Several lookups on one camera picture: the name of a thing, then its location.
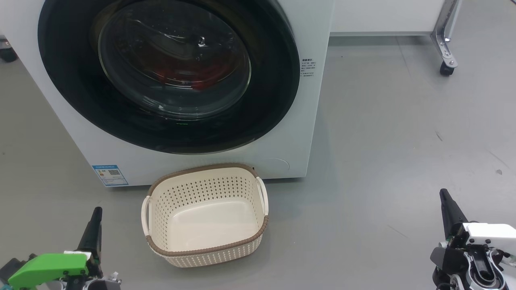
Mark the white front-load washing machine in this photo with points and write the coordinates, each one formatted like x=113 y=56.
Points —
x=306 y=121

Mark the white partition panel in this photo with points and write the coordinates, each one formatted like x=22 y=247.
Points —
x=383 y=16

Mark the red jersey with white trim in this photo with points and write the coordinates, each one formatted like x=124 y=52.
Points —
x=189 y=74

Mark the cream perforated laundry basket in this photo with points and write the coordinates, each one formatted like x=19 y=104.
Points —
x=209 y=217

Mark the blue energy label sticker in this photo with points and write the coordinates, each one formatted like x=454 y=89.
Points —
x=109 y=175

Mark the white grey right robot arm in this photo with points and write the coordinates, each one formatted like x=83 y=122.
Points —
x=479 y=278

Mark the silver metal partition leg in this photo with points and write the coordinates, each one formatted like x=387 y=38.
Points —
x=443 y=36

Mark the black round glass washer door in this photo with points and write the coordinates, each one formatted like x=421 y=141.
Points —
x=80 y=100

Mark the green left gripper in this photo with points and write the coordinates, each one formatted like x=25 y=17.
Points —
x=52 y=268

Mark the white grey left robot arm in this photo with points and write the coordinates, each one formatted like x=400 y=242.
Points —
x=100 y=284

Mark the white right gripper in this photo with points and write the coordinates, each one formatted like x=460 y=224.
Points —
x=492 y=237

